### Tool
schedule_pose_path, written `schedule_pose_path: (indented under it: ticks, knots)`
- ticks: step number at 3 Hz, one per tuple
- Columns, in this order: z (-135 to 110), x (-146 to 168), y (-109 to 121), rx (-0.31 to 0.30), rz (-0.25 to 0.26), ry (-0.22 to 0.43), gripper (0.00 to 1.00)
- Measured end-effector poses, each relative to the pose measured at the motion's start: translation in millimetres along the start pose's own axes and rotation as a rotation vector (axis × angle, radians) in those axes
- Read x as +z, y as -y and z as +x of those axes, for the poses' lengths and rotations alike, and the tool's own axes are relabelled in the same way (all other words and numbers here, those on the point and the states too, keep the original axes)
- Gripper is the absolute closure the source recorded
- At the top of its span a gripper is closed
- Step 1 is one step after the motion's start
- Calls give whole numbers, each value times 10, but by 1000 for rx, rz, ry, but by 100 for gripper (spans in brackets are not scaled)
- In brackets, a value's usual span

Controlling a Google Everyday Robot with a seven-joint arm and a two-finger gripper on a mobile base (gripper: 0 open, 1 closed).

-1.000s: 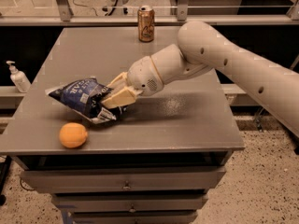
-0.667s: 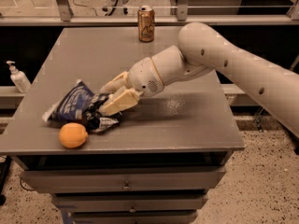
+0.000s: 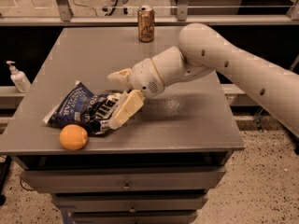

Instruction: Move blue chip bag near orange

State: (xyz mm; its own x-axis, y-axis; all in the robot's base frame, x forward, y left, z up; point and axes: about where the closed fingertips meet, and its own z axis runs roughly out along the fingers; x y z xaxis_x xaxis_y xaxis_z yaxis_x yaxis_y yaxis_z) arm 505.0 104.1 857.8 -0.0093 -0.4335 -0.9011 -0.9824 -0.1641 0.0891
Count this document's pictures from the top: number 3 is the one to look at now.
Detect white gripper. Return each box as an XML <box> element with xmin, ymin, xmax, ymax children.
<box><xmin>107</xmin><ymin>58</ymin><xmax>164</xmax><ymax>130</ymax></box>

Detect blue chip bag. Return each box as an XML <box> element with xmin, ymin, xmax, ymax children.
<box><xmin>43</xmin><ymin>81</ymin><xmax>122</xmax><ymax>134</ymax></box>

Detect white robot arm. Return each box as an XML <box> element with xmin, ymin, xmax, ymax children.
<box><xmin>107</xmin><ymin>23</ymin><xmax>299</xmax><ymax>136</ymax></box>

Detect orange fruit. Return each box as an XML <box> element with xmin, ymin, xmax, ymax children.
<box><xmin>59</xmin><ymin>124</ymin><xmax>88</xmax><ymax>150</ymax></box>

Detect gold soda can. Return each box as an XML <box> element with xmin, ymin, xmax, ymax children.
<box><xmin>137</xmin><ymin>6</ymin><xmax>155</xmax><ymax>42</ymax></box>

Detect grey drawer cabinet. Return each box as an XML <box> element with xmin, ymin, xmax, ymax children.
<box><xmin>0</xmin><ymin>25</ymin><xmax>246</xmax><ymax>224</ymax></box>

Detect white pump bottle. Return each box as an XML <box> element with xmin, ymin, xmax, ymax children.
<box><xmin>7</xmin><ymin>61</ymin><xmax>31</xmax><ymax>93</ymax></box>

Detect middle grey drawer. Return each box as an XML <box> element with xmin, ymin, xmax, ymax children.
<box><xmin>52</xmin><ymin>193</ymin><xmax>207</xmax><ymax>213</ymax></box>

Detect grey drawer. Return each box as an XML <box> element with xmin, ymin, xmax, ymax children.
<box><xmin>72</xmin><ymin>211</ymin><xmax>197</xmax><ymax>224</ymax></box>
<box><xmin>21</xmin><ymin>166</ymin><xmax>226</xmax><ymax>193</ymax></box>
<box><xmin>52</xmin><ymin>193</ymin><xmax>207</xmax><ymax>213</ymax></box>

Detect top grey drawer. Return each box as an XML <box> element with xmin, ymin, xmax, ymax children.
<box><xmin>21</xmin><ymin>166</ymin><xmax>226</xmax><ymax>193</ymax></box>

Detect bottom grey drawer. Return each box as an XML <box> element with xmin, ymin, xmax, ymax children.
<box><xmin>72</xmin><ymin>211</ymin><xmax>197</xmax><ymax>224</ymax></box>

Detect black floor cable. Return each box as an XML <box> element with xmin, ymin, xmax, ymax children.
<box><xmin>65</xmin><ymin>0</ymin><xmax>99</xmax><ymax>17</ymax></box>

